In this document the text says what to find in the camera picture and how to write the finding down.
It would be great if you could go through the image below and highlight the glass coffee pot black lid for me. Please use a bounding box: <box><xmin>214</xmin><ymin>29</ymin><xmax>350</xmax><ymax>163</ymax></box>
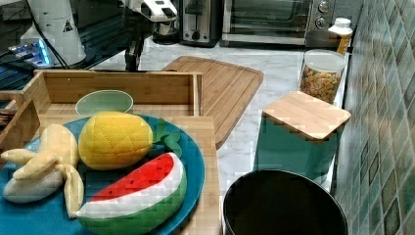
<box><xmin>153</xmin><ymin>22</ymin><xmax>180</xmax><ymax>45</ymax></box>

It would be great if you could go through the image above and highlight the black two slot toaster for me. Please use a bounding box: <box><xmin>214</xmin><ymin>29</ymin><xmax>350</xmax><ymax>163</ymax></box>
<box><xmin>179</xmin><ymin>0</ymin><xmax>223</xmax><ymax>48</ymax></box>

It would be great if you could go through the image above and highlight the plush yellow pineapple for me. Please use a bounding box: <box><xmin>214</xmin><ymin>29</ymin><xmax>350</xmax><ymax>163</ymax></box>
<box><xmin>77</xmin><ymin>111</ymin><xmax>184</xmax><ymax>171</ymax></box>

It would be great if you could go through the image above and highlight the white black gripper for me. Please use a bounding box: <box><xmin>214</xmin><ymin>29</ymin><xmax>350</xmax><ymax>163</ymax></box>
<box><xmin>120</xmin><ymin>0</ymin><xmax>177</xmax><ymax>71</ymax></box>

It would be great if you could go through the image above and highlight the plush watermelon slice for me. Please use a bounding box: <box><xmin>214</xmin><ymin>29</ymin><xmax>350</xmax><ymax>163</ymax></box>
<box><xmin>77</xmin><ymin>153</ymin><xmax>187</xmax><ymax>235</ymax></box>

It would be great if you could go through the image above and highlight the black utensil holder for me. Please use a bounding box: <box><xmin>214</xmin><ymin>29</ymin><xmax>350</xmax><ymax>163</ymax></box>
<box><xmin>223</xmin><ymin>170</ymin><xmax>348</xmax><ymax>235</ymax></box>

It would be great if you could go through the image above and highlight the teal canister with wooden lid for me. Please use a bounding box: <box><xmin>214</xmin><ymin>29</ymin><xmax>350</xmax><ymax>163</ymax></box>
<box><xmin>253</xmin><ymin>91</ymin><xmax>350</xmax><ymax>184</ymax></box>

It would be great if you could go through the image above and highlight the plush peeled banana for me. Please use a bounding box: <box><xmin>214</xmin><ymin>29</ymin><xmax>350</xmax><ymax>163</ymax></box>
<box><xmin>1</xmin><ymin>124</ymin><xmax>84</xmax><ymax>218</ymax></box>

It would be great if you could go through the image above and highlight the wooden drawer with black handle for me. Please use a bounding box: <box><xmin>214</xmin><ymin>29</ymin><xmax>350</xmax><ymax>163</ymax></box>
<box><xmin>1</xmin><ymin>70</ymin><xmax>202</xmax><ymax>117</ymax></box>

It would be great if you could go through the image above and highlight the pale green bowl in drawer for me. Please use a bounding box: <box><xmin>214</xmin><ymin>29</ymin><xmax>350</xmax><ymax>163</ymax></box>
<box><xmin>75</xmin><ymin>90</ymin><xmax>133</xmax><ymax>115</ymax></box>

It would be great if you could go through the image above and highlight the white capped orange bottle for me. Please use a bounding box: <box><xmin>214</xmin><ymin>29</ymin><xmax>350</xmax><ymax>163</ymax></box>
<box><xmin>329</xmin><ymin>18</ymin><xmax>353</xmax><ymax>55</ymax></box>

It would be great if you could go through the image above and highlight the clear jar of cereal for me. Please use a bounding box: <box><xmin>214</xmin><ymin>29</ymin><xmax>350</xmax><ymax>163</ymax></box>
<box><xmin>300</xmin><ymin>49</ymin><xmax>346</xmax><ymax>104</ymax></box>

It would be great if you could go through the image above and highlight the bamboo cutting board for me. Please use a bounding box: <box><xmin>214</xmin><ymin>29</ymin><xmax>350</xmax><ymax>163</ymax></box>
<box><xmin>163</xmin><ymin>56</ymin><xmax>264</xmax><ymax>149</ymax></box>

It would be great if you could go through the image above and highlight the silver toaster oven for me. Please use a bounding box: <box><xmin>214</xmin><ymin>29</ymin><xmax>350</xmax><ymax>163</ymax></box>
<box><xmin>221</xmin><ymin>0</ymin><xmax>363</xmax><ymax>47</ymax></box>

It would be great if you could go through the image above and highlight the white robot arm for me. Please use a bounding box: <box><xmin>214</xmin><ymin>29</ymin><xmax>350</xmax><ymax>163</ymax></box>
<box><xmin>23</xmin><ymin>0</ymin><xmax>177</xmax><ymax>71</ymax></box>

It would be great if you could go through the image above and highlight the blue plate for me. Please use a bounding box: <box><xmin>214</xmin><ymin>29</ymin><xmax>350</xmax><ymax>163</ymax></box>
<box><xmin>0</xmin><ymin>122</ymin><xmax>206</xmax><ymax>235</ymax></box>

